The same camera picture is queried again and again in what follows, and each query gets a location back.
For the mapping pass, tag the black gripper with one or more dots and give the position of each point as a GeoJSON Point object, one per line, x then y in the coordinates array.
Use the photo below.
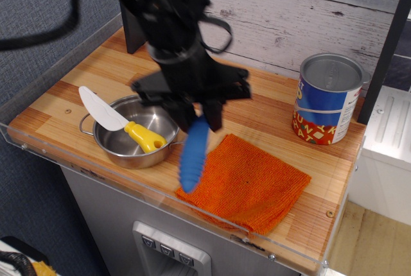
{"type": "Point", "coordinates": [191, 77]}

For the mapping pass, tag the blue handled metal fork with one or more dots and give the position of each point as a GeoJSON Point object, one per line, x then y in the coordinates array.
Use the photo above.
{"type": "Point", "coordinates": [193, 155]}

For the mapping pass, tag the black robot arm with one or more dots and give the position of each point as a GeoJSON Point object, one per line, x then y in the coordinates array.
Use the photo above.
{"type": "Point", "coordinates": [169, 25]}

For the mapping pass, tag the orange knitted cloth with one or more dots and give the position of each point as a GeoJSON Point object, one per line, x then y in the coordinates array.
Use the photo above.
{"type": "Point", "coordinates": [246, 186]}

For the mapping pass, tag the white yellow toy knife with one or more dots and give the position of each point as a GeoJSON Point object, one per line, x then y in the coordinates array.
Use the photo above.
{"type": "Point", "coordinates": [113, 121]}

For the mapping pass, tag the blue soup can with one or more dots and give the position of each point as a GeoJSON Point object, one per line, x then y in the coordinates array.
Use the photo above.
{"type": "Point", "coordinates": [327, 92]}

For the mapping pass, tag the silver toy fridge cabinet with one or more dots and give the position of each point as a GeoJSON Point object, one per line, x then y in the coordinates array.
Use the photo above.
{"type": "Point", "coordinates": [112, 214]}

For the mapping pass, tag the ice dispenser button panel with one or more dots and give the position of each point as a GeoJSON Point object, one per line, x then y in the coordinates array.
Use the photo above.
{"type": "Point", "coordinates": [167, 252]}

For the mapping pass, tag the white plastic appliance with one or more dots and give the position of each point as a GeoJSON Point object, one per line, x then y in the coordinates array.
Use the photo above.
{"type": "Point", "coordinates": [381, 179]}

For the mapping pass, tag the yellow orange object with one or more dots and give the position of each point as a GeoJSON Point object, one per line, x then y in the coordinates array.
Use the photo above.
{"type": "Point", "coordinates": [42, 269]}

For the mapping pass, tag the black left vertical post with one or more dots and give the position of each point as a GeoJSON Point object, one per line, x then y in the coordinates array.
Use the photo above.
{"type": "Point", "coordinates": [134, 35]}

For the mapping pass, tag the black vertical post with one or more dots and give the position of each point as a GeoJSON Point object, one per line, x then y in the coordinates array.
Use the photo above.
{"type": "Point", "coordinates": [134, 35]}
{"type": "Point", "coordinates": [382, 67]}

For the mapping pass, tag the clear acrylic guard rail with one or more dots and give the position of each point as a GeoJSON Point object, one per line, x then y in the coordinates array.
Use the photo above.
{"type": "Point", "coordinates": [47, 120]}

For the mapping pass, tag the black right vertical post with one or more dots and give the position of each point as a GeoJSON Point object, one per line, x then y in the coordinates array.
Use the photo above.
{"type": "Point", "coordinates": [382, 67]}

